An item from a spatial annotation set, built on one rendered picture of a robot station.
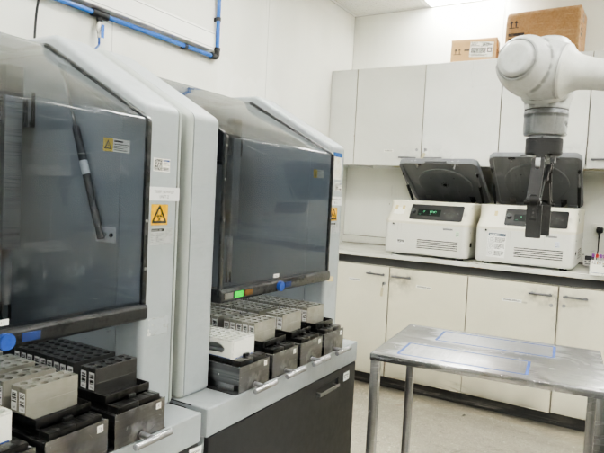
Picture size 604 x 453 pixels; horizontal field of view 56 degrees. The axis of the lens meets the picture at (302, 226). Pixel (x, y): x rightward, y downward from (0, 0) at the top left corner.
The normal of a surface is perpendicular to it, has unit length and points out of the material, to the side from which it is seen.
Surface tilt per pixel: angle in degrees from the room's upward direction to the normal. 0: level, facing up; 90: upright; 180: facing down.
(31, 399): 90
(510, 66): 88
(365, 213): 90
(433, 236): 90
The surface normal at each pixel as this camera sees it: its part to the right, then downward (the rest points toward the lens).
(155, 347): 0.86, 0.07
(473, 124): -0.51, 0.02
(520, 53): -0.72, -0.02
